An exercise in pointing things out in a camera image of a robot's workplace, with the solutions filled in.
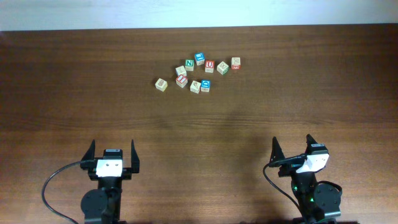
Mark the blue letter D block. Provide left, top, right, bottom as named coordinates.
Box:
left=201, top=80, right=211, bottom=92

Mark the block with number one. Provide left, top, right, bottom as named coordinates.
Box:
left=175, top=65, right=187, bottom=77

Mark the red letter I block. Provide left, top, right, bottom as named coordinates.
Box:
left=175, top=75, right=188, bottom=88

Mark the green letter N block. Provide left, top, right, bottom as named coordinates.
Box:
left=185, top=59, right=195, bottom=72

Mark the blue topped block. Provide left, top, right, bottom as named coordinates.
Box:
left=194, top=52, right=205, bottom=66

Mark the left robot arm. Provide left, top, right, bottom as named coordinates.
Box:
left=80, top=141, right=140, bottom=224

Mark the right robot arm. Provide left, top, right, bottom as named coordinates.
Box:
left=264, top=134, right=343, bottom=223

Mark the plain top red-sided block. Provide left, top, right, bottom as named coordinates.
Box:
left=231, top=57, right=241, bottom=70

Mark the right black cable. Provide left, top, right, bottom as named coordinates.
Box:
left=262, top=154, right=309, bottom=220

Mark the black cable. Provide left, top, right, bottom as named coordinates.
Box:
left=262, top=154, right=309, bottom=220
left=41, top=161, right=91, bottom=224

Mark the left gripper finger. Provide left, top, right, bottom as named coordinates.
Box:
left=81, top=139, right=95, bottom=161
left=131, top=140, right=140, bottom=173

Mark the left black cable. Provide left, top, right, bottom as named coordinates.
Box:
left=41, top=161, right=91, bottom=224

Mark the plain top green-edged block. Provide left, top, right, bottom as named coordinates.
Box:
left=216, top=61, right=229, bottom=75

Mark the red letter U block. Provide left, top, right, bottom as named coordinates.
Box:
left=205, top=60, right=215, bottom=73

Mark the ice cream cone block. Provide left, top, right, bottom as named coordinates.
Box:
left=190, top=80, right=201, bottom=94

